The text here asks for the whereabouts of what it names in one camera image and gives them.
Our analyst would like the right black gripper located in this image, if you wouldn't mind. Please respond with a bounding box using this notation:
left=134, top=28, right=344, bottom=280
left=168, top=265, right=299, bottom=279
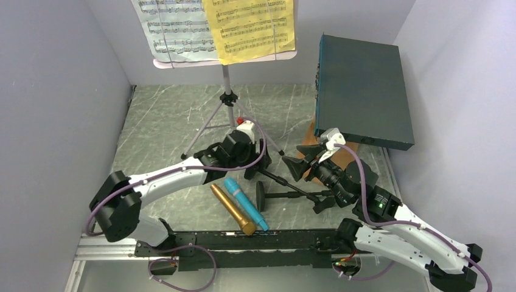
left=281, top=142, right=352, bottom=203

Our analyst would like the black microphone stand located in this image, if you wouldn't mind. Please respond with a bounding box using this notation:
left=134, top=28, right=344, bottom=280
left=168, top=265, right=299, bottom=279
left=243, top=165, right=347, bottom=210
left=256, top=181, right=336, bottom=214

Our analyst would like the lilac music stand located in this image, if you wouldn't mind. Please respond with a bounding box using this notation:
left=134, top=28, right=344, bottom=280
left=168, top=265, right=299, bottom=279
left=154, top=50, right=296, bottom=159

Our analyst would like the yellow paper sheet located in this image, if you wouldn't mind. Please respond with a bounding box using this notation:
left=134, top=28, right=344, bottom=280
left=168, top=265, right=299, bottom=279
left=202, top=0, right=296, bottom=65

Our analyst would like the white sheet music page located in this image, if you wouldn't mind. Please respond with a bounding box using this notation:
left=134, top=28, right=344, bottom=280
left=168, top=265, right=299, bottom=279
left=131, top=0, right=218, bottom=63

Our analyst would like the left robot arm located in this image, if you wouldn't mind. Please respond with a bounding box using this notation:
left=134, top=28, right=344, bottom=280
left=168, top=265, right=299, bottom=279
left=85, top=130, right=267, bottom=256

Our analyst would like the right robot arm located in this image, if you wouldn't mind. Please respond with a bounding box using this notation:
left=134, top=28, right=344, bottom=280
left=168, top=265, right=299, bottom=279
left=282, top=142, right=492, bottom=291

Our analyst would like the blue microphone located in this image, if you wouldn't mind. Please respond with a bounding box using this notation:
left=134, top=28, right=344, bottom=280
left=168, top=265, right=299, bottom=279
left=224, top=178, right=270, bottom=231

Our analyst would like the wooden base board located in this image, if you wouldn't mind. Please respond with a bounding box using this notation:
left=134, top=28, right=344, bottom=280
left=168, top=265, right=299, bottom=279
left=301, top=118, right=359, bottom=169

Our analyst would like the gold microphone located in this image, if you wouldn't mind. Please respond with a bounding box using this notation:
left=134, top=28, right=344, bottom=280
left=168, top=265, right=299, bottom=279
left=210, top=184, right=256, bottom=235

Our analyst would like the dark teal tilted board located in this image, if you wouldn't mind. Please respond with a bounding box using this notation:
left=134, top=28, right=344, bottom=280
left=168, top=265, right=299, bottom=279
left=314, top=34, right=415, bottom=151

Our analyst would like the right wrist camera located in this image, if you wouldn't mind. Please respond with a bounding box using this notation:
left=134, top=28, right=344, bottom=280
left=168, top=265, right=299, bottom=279
left=318, top=128, right=346, bottom=162

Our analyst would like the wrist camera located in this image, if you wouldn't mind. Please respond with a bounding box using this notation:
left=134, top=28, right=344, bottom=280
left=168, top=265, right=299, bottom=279
left=318, top=128, right=346, bottom=162
left=236, top=116, right=257, bottom=143

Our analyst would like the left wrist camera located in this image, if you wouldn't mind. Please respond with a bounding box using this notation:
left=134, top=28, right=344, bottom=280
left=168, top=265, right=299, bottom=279
left=236, top=116, right=257, bottom=143

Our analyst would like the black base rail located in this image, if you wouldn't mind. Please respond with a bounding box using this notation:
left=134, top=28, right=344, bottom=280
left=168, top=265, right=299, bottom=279
left=134, top=229, right=354, bottom=271

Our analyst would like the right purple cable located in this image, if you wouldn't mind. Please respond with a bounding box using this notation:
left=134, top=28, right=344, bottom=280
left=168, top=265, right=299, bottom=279
left=332, top=143, right=493, bottom=292

